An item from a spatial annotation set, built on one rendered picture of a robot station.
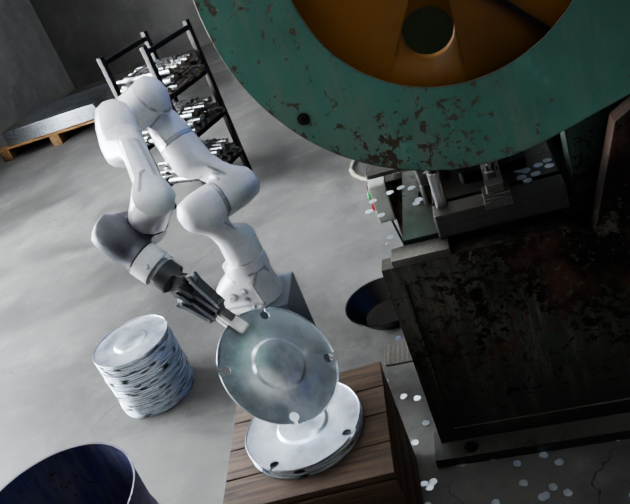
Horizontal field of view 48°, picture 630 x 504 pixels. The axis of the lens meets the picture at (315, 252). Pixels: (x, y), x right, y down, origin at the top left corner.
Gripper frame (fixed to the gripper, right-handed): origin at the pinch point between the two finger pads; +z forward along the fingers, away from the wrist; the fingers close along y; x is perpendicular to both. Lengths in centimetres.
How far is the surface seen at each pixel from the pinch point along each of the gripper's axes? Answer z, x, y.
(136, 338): -34, 34, -95
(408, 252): 24.1, 31.9, 19.0
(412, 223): 21, 44, 16
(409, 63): 3, 24, 65
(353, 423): 36.0, 0.2, -5.5
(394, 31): -3, 24, 69
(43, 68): -415, 446, -468
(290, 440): 26.4, -8.0, -14.1
